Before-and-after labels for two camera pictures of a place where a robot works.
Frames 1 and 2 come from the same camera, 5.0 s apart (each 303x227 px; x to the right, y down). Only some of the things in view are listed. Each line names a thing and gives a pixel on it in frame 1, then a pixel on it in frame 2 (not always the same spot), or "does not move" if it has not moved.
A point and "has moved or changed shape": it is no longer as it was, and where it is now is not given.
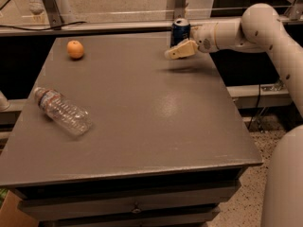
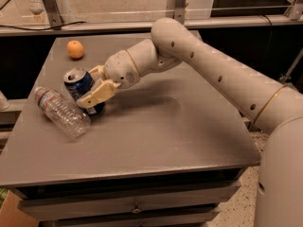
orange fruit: x=75 y=49 does not move
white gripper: x=204 y=37 -> x=121 y=68
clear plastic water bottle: x=75 y=119 does not move
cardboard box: x=11 y=217 does not move
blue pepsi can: x=180 y=31 has moved or changed shape
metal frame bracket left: x=50 y=4 does not move
